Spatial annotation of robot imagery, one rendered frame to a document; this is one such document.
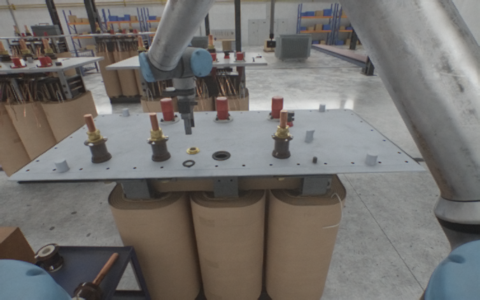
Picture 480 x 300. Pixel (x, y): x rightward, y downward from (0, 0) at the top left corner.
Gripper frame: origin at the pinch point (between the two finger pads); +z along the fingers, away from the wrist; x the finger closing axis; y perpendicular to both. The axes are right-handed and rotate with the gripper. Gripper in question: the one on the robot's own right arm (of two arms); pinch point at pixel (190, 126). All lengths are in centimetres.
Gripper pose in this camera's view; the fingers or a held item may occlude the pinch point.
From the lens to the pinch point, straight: 110.3
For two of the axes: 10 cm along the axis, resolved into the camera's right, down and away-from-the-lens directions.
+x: -0.1, -4.7, 8.8
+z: 0.2, 8.8, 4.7
